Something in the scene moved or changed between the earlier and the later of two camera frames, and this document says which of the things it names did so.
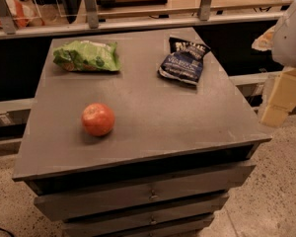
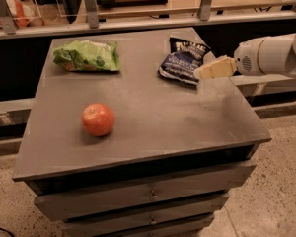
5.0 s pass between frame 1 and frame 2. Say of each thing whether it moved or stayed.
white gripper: moved
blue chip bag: stayed
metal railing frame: stayed
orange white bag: stayed
